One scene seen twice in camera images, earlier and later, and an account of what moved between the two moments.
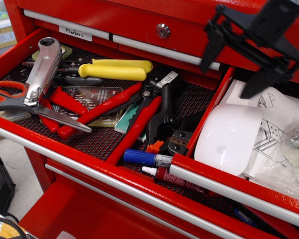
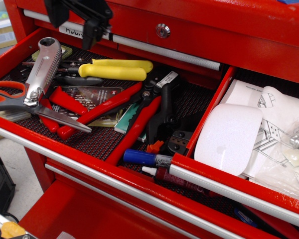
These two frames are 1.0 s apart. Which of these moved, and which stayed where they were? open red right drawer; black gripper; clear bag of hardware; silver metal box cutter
Moved: black gripper
Stayed: open red right drawer; clear bag of hardware; silver metal box cutter
